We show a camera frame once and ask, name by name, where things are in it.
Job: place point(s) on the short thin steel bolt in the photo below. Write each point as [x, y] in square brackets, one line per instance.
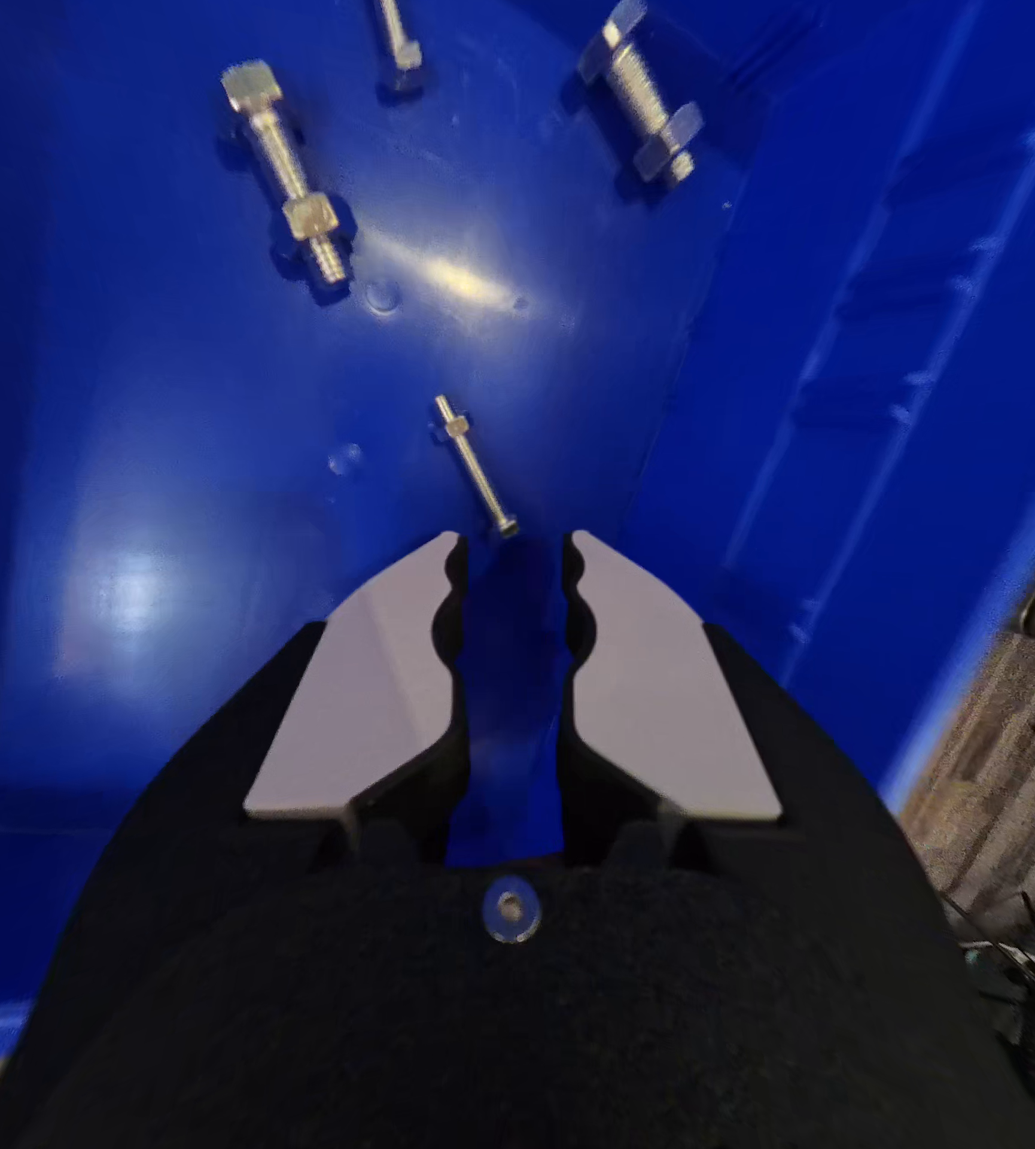
[403, 58]

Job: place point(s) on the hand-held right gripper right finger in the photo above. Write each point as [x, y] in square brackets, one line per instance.
[670, 700]

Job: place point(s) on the long thin steel bolt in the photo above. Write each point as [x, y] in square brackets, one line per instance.
[477, 476]

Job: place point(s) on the blue plastic bin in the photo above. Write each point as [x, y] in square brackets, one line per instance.
[167, 449]

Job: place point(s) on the small silver bolt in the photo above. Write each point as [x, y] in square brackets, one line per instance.
[455, 424]

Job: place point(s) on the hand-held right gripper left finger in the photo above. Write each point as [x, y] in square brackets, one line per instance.
[356, 700]

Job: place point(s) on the silver hex bolt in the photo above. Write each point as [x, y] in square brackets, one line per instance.
[311, 217]

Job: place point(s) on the large smooth shank steel bolt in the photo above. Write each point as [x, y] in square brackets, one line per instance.
[277, 148]

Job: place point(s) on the short thick steel bolt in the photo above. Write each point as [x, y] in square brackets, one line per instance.
[639, 81]

